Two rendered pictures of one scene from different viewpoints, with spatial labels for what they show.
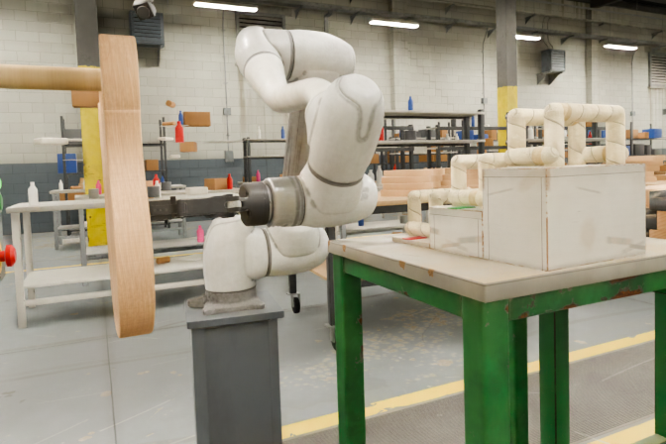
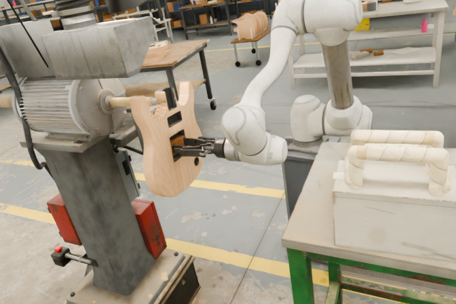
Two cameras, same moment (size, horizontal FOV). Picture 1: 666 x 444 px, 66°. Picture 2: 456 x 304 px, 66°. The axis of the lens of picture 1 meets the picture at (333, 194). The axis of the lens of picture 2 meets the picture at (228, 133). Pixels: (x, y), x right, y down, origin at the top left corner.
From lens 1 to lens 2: 96 cm
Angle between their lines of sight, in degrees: 56
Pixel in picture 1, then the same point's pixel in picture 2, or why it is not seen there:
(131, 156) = (149, 140)
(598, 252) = (389, 248)
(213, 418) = (290, 199)
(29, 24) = not seen: outside the picture
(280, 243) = (329, 120)
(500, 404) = (301, 290)
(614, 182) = (414, 210)
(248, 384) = not seen: hidden behind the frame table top
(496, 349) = (296, 267)
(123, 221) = (145, 167)
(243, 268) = (307, 130)
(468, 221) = not seen: hidden behind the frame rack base
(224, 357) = (294, 174)
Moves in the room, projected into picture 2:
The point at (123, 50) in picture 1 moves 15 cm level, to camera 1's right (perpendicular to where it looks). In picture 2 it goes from (136, 104) to (159, 112)
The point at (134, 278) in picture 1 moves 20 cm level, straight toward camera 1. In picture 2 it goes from (151, 186) to (110, 222)
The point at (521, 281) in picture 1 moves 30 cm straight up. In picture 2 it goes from (307, 245) to (298, 146)
